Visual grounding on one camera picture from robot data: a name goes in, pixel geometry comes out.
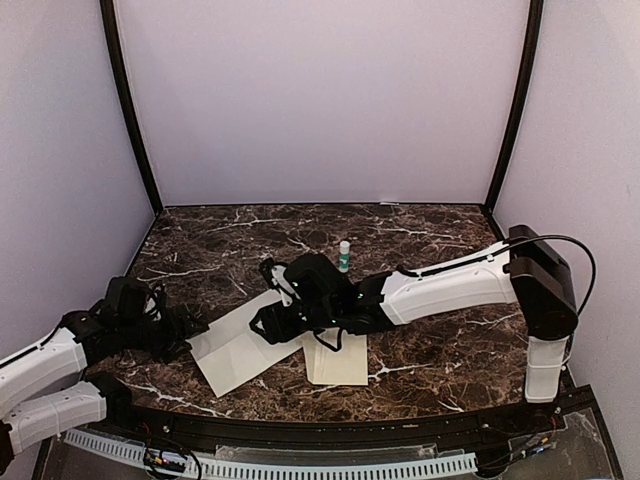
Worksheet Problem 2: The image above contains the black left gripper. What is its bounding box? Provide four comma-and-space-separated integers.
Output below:
119, 306, 209, 365

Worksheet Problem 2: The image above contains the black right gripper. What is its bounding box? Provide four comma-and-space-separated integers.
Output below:
249, 298, 339, 343

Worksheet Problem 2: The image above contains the spare white paper sheet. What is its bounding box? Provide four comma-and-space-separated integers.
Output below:
188, 290, 302, 398

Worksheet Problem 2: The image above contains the cream paper envelope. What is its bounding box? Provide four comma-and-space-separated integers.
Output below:
302, 333, 368, 386

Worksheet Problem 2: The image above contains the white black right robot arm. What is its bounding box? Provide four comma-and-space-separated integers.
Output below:
249, 225, 586, 434

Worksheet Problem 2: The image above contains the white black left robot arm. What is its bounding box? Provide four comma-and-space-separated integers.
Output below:
1, 277, 208, 467

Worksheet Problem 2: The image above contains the green white glue stick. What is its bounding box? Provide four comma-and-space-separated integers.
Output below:
338, 240, 350, 274

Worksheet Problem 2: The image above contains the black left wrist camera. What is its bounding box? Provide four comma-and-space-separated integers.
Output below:
144, 283, 167, 321

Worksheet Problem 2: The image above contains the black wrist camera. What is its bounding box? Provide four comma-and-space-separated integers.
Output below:
259, 258, 295, 307
144, 283, 167, 321

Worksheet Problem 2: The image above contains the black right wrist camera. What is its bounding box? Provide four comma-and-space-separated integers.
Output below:
259, 258, 295, 307

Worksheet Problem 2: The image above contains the black front table rail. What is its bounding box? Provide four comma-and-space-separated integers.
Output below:
109, 403, 553, 450

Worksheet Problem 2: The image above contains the white slotted cable duct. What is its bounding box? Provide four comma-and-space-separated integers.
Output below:
64, 429, 477, 479

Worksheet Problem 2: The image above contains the black left corner frame post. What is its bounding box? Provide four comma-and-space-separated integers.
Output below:
99, 0, 164, 216

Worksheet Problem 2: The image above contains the black corner frame post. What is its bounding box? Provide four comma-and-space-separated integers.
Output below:
482, 0, 544, 218
99, 0, 164, 216

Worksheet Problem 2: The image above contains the black right corner frame post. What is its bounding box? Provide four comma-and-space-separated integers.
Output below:
482, 0, 544, 218

